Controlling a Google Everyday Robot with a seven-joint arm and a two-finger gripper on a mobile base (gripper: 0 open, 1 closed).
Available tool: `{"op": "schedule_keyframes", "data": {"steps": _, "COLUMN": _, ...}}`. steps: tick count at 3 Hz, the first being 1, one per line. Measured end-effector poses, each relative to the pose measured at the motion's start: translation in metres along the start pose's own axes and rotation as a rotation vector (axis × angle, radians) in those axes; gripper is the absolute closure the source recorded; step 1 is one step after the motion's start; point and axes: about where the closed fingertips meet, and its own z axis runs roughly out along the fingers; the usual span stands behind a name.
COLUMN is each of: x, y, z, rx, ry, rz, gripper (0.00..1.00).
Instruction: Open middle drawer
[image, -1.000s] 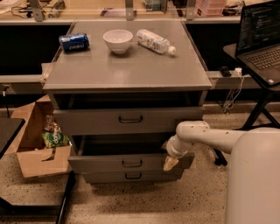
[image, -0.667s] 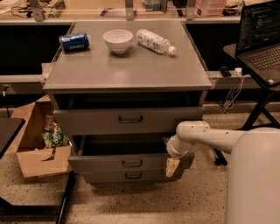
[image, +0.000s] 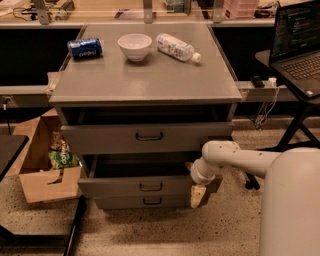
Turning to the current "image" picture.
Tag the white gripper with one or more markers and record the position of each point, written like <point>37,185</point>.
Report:
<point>204,178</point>

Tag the grey drawer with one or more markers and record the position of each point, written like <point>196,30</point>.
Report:
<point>143,202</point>
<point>143,138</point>
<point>135,175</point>

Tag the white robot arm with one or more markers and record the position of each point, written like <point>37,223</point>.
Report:
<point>290,211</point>

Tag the grey top drawer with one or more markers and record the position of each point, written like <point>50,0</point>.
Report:
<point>143,138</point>

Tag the grey bottom drawer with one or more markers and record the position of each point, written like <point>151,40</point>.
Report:
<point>143,202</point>

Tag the grey drawer cabinet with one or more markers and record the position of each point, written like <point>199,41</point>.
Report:
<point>111,90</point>

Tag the black laptop stand table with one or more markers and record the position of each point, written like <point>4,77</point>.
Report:
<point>307,108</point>

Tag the black power adapter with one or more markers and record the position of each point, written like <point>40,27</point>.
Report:
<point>257,81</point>

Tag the green snack bag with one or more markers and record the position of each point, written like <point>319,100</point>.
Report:
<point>62,159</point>

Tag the clear plastic bottle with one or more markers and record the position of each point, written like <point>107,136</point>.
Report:
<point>176,48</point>

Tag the cardboard box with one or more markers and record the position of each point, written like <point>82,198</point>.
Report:
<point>40,181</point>

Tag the white bowl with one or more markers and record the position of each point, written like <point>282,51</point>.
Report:
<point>135,47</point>

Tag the black laptop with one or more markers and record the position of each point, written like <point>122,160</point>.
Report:
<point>295,53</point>

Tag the blue pepsi can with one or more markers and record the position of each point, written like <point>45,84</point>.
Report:
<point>85,48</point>

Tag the pink storage box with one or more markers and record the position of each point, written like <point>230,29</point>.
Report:
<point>239,9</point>

